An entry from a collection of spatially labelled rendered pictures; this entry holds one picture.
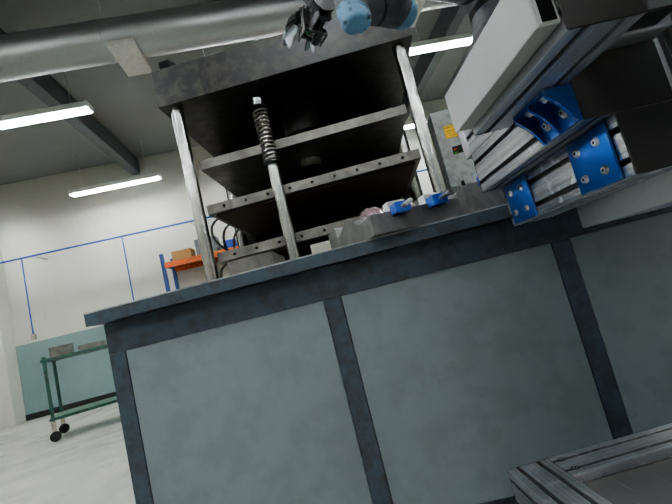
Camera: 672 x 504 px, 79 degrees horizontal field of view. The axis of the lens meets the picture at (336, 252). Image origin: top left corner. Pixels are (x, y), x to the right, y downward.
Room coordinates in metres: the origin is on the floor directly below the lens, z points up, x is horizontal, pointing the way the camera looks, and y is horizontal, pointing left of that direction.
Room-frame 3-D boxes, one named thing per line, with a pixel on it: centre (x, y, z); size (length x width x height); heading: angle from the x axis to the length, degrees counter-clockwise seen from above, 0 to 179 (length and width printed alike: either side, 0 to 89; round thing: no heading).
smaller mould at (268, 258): (1.40, 0.27, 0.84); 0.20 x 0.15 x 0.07; 177
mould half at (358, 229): (1.32, -0.17, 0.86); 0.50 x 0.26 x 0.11; 14
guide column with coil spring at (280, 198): (1.96, 0.20, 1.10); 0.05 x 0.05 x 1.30
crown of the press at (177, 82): (2.29, 0.01, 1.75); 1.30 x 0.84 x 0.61; 87
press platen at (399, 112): (2.35, 0.01, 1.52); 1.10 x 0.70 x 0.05; 87
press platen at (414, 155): (2.34, 0.01, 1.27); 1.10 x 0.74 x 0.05; 87
